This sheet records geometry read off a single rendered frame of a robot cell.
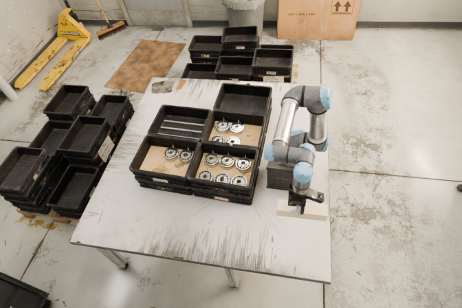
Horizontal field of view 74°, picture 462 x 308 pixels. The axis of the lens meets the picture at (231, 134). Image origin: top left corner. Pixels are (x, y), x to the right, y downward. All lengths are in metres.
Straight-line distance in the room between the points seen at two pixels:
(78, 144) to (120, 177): 0.82
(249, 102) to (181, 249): 1.18
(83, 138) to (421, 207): 3.00
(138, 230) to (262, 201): 0.81
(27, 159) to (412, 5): 4.73
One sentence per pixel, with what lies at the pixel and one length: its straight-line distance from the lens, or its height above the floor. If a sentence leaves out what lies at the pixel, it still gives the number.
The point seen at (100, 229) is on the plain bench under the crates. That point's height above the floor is 0.70.
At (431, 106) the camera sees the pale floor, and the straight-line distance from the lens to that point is 3.92.
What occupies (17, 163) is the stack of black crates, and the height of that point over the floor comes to 0.49.
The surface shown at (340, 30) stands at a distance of 4.58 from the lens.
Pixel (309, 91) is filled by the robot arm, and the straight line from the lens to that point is 1.61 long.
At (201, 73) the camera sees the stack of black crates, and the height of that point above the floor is 0.27.
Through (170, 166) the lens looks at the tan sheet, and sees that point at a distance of 2.12.
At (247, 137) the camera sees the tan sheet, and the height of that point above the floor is 0.83.
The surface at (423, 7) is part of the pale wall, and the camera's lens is 4.97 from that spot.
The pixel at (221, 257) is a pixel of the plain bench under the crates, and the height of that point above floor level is 0.70.
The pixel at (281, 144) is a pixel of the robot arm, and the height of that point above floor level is 1.41.
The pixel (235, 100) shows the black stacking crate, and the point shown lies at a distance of 2.45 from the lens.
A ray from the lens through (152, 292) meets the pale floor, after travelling 2.71.
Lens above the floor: 2.51
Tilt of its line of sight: 50 degrees down
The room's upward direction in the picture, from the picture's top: 8 degrees counter-clockwise
